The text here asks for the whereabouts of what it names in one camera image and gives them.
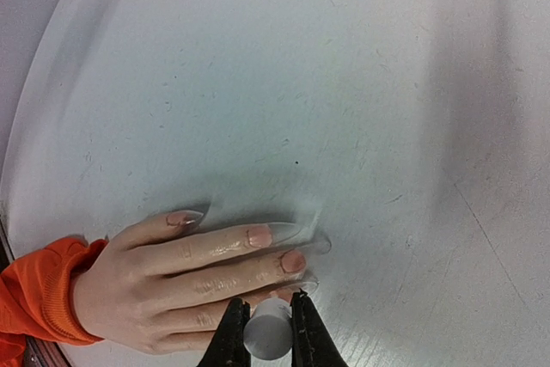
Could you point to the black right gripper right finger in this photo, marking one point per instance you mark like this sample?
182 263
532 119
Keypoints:
312 345

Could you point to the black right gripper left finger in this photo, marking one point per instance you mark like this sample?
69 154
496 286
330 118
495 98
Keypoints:
227 345

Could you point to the white nail polish cap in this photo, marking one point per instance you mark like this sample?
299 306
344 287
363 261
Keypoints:
268 334

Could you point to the orange sleeved forearm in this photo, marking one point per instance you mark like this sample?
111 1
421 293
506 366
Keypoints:
36 297

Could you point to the mannequin hand with long nails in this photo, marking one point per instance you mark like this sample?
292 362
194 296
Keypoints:
162 285

